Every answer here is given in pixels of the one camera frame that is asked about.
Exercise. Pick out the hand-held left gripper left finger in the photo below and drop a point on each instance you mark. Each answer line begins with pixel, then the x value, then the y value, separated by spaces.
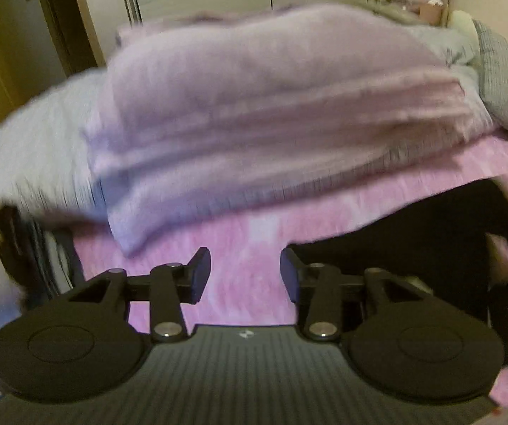
pixel 198 276

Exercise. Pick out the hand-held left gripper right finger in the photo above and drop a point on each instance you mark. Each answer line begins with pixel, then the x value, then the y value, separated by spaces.
pixel 290 274

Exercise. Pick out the black garment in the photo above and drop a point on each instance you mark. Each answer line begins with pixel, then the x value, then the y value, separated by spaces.
pixel 422 230

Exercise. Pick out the pink floral blanket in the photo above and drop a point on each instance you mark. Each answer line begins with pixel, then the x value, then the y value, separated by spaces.
pixel 245 234

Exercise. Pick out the folded lilac blanket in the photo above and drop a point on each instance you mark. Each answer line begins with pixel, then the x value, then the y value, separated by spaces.
pixel 258 79

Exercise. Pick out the white ribbed quilt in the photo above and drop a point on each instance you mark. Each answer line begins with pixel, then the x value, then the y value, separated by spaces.
pixel 36 141

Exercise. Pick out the dark door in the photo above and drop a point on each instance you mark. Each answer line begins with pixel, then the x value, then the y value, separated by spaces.
pixel 67 17

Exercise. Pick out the grey pillow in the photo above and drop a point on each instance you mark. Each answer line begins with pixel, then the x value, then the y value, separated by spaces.
pixel 506 79

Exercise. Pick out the pink tissue box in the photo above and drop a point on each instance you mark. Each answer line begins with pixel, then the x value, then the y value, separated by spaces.
pixel 433 11

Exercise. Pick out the cream bed frame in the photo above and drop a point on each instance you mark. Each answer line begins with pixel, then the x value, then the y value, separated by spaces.
pixel 462 22

